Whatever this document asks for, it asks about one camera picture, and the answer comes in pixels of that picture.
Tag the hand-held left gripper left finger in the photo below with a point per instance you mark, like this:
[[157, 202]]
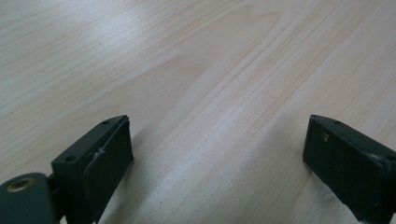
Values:
[[106, 161]]

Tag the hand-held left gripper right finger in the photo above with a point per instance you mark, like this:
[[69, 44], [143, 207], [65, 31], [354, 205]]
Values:
[[348, 161]]

